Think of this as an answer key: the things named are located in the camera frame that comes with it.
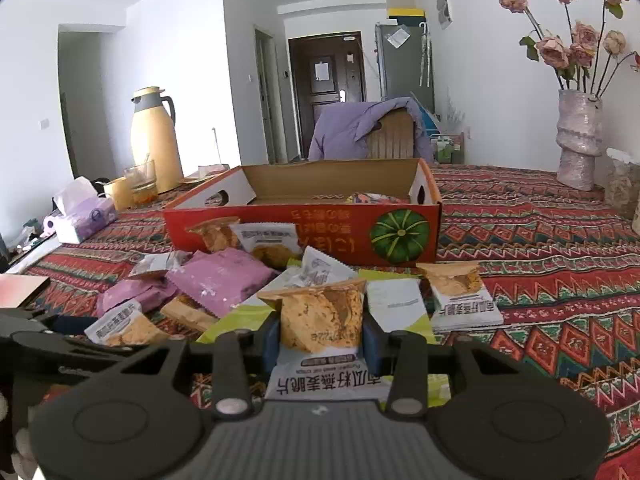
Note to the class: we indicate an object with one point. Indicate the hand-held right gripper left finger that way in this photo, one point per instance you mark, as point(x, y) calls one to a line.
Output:
point(272, 345)

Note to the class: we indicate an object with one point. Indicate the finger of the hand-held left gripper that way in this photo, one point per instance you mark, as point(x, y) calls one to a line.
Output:
point(75, 346)

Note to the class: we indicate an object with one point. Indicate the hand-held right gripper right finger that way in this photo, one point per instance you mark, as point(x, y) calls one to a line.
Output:
point(371, 345)

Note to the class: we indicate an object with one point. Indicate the oat crisp snack packet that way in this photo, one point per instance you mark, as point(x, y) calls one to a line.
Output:
point(320, 320)
point(270, 245)
point(460, 285)
point(187, 312)
point(125, 332)

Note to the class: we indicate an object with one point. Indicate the small purple snack packet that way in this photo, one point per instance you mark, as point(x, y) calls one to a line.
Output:
point(135, 295)

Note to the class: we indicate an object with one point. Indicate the large purple snack packet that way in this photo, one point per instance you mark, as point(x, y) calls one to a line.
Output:
point(220, 280)

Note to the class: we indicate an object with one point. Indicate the white grey snack packet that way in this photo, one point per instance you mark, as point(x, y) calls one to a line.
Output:
point(155, 264)
point(320, 267)

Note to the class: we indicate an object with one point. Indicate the orange cardboard box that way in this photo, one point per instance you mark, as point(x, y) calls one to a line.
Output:
point(325, 230)

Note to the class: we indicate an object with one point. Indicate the toilet paper roll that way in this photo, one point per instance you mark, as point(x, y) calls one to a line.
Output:
point(50, 224)

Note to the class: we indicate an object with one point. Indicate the purple tissue pack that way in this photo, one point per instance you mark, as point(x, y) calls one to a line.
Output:
point(85, 220)

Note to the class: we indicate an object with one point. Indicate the yellow mug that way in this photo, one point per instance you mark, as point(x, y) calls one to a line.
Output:
point(117, 192)

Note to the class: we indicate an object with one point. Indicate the glass cup with tea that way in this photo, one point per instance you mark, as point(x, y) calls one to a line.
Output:
point(142, 185)

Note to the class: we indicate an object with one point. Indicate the low shelf with bottles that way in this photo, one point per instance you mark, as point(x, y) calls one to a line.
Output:
point(447, 149)

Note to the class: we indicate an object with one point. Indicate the wooden chair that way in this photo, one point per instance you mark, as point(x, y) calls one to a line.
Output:
point(392, 135)

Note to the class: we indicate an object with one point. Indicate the yellow thermos jug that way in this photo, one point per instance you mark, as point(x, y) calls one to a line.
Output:
point(155, 145)

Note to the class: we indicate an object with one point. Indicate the purple jacket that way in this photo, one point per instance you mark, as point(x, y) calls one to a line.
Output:
point(345, 125)

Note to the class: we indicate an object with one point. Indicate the dark brown entrance door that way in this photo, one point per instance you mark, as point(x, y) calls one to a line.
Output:
point(325, 110)

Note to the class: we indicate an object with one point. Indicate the dried pampas grass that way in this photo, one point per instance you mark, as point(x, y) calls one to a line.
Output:
point(454, 115)

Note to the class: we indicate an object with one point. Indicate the grey interior door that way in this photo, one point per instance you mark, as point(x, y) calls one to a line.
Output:
point(266, 100)

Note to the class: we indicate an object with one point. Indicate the grey fridge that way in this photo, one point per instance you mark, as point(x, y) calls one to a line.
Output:
point(405, 70)

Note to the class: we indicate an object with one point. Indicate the paper sheet on door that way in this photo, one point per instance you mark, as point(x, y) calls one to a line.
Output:
point(322, 71)

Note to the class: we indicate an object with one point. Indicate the pink ribbed vase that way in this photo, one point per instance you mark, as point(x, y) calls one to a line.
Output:
point(580, 135)

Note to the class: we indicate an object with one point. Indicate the glass jar with white lid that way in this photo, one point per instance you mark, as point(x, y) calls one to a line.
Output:
point(622, 185)

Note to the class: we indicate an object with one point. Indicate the paper sheet on fridge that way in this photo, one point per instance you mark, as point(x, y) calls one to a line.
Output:
point(398, 37)

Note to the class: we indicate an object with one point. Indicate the yellow and dark box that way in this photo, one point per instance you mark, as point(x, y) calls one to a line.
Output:
point(405, 16)

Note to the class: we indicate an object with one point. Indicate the dried pink roses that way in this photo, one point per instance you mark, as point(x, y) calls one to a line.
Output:
point(552, 50)

